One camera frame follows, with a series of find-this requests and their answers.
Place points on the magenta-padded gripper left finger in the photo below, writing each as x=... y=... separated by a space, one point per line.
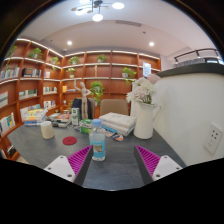
x=60 y=166

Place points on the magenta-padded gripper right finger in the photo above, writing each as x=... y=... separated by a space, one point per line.
x=166 y=166

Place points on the clear blue-capped water bottle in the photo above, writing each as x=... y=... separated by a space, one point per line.
x=97 y=143

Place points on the flat round red coaster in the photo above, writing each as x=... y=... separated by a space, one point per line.
x=69 y=140

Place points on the cream cup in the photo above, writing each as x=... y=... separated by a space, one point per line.
x=47 y=130

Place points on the dark thick book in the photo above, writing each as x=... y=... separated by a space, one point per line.
x=60 y=123

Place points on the white jug vase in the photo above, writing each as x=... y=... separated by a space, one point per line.
x=145 y=123

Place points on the dark book with orange cover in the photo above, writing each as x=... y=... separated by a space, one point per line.
x=62 y=117

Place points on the tall green and white carton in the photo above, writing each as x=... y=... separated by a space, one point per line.
x=75 y=116

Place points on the blue-edged book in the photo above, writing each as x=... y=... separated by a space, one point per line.
x=125 y=133

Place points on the colourful book stack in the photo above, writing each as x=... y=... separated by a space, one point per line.
x=35 y=117

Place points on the small colourful badge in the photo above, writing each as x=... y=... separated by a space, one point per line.
x=117 y=137
x=110 y=133

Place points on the thick white book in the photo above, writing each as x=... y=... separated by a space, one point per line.
x=118 y=119
x=123 y=129

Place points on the dark chair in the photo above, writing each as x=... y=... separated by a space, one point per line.
x=76 y=103

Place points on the wooden artist mannequin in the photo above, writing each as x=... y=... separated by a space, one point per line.
x=84 y=103

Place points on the white and pink flower bunch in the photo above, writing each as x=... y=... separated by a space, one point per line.
x=141 y=91

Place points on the beige chair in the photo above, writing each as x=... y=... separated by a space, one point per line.
x=114 y=107

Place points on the wooden shelf unit with books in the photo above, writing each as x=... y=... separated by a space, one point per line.
x=103 y=71

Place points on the round ceiling spotlight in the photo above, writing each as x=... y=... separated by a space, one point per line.
x=151 y=43
x=69 y=43

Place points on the ceiling air vent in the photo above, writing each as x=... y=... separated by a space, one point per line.
x=128 y=23

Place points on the branched ceiling lamp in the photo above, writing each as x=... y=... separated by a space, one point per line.
x=97 y=16

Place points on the white wall socket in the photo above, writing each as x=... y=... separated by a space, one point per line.
x=213 y=138

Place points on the white wall notice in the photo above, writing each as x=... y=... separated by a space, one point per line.
x=146 y=69

